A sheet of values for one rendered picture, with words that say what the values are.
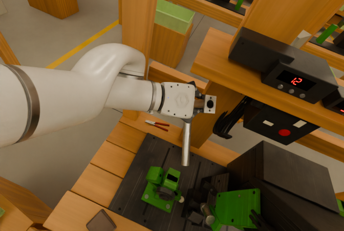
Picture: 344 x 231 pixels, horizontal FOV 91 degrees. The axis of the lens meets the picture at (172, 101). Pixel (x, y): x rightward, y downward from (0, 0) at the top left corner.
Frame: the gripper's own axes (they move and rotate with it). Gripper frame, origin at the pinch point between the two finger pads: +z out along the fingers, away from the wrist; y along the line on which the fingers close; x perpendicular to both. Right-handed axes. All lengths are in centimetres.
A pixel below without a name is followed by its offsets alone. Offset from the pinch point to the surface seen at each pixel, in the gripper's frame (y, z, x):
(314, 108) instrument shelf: 1.7, 23.5, -18.4
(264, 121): -3.4, 20.1, -6.4
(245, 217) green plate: -35.2, 17.2, -5.0
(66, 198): -47, -38, 40
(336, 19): 344, 643, 241
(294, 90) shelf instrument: 6.0, 18.0, -16.1
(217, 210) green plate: -40.7, 17.4, 8.3
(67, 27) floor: 114, -93, 291
